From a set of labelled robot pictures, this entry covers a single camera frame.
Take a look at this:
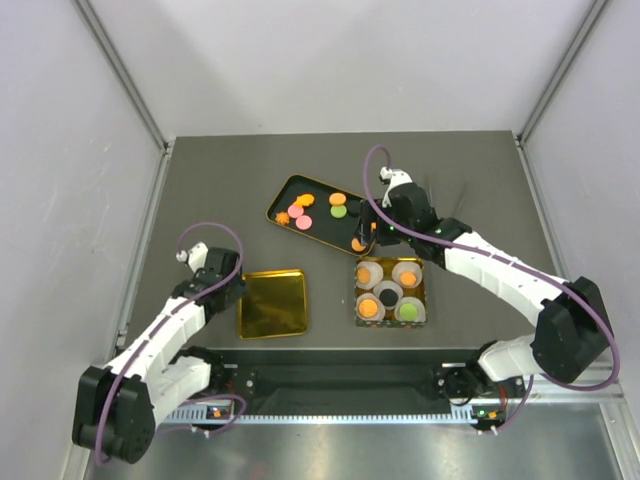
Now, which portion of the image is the orange dotted cookie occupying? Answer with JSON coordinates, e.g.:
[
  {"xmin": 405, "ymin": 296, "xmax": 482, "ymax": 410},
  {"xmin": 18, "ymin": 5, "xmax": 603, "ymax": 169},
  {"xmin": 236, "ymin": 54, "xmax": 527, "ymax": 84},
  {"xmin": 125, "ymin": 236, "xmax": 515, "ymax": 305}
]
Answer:
[
  {"xmin": 356, "ymin": 268, "xmax": 371, "ymax": 284},
  {"xmin": 329, "ymin": 192, "xmax": 346, "ymax": 206}
]

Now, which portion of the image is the gold cookie tin box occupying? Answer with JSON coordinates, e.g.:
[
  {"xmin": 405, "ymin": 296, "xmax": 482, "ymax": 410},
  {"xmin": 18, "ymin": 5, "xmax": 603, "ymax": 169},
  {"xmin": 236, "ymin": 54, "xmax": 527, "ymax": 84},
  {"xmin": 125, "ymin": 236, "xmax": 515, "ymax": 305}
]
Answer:
[{"xmin": 354, "ymin": 257, "xmax": 427, "ymax": 329}]

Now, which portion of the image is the green round cookie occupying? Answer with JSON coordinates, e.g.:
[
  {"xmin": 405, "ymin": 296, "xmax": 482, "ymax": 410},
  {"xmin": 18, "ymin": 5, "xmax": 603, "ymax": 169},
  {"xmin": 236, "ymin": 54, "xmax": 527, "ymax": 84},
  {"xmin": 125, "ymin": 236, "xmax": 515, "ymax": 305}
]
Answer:
[{"xmin": 398, "ymin": 303, "xmax": 419, "ymax": 322}]

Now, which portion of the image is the orange round cookie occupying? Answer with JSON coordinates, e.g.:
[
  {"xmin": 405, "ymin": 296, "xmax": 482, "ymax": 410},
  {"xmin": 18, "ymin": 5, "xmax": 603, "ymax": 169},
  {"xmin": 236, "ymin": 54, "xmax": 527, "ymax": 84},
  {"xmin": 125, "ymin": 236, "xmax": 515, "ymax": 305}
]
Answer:
[
  {"xmin": 358, "ymin": 298, "xmax": 379, "ymax": 319},
  {"xmin": 351, "ymin": 238, "xmax": 366, "ymax": 252}
]

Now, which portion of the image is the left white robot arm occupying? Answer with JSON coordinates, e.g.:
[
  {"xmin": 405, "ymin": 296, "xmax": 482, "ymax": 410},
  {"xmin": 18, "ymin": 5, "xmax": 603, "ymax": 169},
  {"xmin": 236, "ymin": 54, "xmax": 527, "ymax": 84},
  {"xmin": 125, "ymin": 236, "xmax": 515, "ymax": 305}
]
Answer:
[{"xmin": 71, "ymin": 243, "xmax": 246, "ymax": 464}]

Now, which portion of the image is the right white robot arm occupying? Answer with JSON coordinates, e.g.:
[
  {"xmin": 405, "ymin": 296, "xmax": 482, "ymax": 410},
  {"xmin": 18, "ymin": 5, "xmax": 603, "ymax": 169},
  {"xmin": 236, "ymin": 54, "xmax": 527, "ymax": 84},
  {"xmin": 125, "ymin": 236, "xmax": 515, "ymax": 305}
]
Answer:
[{"xmin": 356, "ymin": 167, "xmax": 615, "ymax": 396}]

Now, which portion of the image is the black cookie in tray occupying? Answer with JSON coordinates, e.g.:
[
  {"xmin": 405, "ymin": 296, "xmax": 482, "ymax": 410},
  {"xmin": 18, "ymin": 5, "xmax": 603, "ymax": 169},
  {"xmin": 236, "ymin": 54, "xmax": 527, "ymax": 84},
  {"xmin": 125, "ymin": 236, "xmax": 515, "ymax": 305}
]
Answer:
[{"xmin": 346, "ymin": 200, "xmax": 360, "ymax": 217}]

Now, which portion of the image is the orange round cookie bottom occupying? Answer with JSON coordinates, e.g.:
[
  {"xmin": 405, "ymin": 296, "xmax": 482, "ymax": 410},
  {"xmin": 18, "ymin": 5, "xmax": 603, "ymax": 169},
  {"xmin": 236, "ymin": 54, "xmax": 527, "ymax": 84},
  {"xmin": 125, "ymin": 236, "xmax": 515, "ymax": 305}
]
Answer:
[{"xmin": 351, "ymin": 238, "xmax": 366, "ymax": 252}]

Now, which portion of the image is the gold tin lid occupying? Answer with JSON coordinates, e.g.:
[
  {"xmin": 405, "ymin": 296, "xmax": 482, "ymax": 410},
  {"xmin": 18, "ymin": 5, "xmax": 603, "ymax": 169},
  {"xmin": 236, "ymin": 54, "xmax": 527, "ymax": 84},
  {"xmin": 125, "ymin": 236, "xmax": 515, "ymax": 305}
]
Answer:
[{"xmin": 237, "ymin": 269, "xmax": 310, "ymax": 340}]

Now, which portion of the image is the green cookie upper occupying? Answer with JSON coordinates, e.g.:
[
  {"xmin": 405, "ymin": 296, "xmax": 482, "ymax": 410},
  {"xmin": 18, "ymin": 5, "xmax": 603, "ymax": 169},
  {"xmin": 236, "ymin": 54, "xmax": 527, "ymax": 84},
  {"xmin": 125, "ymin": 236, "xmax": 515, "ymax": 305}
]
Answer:
[{"xmin": 330, "ymin": 205, "xmax": 347, "ymax": 219}]

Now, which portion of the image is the orange dotted cookie top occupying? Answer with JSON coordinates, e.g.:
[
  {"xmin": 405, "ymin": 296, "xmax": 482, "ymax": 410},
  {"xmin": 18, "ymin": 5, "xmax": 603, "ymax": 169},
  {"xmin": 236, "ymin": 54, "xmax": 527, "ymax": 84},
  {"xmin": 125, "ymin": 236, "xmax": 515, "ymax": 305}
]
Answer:
[{"xmin": 329, "ymin": 192, "xmax": 346, "ymax": 206}]

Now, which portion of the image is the orange star cookie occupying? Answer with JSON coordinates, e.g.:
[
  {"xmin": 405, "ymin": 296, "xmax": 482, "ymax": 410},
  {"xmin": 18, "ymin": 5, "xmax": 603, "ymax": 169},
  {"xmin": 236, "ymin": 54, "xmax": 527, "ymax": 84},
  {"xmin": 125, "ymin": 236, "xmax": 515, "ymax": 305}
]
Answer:
[{"xmin": 275, "ymin": 212, "xmax": 290, "ymax": 225}]

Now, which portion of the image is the pink cookie upper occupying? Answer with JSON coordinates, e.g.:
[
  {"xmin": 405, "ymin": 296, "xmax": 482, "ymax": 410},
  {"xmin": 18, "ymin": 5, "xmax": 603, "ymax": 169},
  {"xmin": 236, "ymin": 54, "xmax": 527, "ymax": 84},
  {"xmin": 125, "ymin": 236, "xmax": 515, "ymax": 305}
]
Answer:
[{"xmin": 287, "ymin": 204, "xmax": 304, "ymax": 219}]

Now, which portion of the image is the black cookie tray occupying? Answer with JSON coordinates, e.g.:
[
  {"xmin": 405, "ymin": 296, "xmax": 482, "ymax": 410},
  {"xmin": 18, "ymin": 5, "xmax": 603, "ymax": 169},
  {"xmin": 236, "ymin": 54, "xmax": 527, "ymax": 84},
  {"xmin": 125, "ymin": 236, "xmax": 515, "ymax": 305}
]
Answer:
[{"xmin": 266, "ymin": 174, "xmax": 373, "ymax": 256}]

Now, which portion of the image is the pink round cookie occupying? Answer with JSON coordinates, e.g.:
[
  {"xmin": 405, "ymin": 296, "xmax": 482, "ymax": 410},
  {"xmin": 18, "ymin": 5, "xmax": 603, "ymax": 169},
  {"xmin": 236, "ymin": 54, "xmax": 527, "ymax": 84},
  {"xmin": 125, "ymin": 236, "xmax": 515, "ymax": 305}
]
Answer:
[{"xmin": 295, "ymin": 215, "xmax": 313, "ymax": 231}]

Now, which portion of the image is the orange fish cookie left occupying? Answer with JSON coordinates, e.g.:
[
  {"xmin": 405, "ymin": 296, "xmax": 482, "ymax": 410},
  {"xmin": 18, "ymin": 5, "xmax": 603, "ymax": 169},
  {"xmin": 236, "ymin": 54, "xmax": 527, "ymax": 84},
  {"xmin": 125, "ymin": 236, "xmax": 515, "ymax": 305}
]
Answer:
[{"xmin": 294, "ymin": 193, "xmax": 315, "ymax": 208}]

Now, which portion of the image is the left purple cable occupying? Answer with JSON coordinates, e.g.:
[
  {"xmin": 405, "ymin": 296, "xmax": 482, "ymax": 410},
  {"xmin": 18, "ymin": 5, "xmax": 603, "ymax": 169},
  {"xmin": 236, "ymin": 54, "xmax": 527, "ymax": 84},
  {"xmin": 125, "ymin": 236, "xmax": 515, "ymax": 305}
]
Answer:
[{"xmin": 92, "ymin": 223, "xmax": 246, "ymax": 466}]

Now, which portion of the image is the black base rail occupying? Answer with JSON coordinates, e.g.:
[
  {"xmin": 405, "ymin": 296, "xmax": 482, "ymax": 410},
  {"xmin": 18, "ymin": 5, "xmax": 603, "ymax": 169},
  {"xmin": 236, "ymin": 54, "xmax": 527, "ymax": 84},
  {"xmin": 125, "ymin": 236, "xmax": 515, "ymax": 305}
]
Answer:
[{"xmin": 180, "ymin": 347, "xmax": 525, "ymax": 417}]

